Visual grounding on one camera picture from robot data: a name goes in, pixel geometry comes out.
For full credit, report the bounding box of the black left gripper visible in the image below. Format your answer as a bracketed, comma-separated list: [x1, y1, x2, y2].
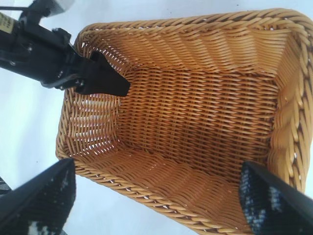
[14, 17, 131, 97]

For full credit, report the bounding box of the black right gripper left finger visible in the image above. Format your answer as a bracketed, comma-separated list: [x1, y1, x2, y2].
[0, 158, 77, 235]

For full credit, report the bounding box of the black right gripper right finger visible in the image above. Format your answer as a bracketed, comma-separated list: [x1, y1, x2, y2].
[239, 160, 313, 235]

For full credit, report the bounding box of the brown woven wicker basket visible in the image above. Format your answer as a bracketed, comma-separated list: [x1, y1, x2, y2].
[55, 8, 312, 235]

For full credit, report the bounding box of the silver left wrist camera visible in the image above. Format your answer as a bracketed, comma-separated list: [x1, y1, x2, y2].
[47, 0, 75, 13]

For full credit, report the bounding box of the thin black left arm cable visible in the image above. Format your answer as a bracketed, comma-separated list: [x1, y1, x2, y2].
[0, 6, 30, 12]

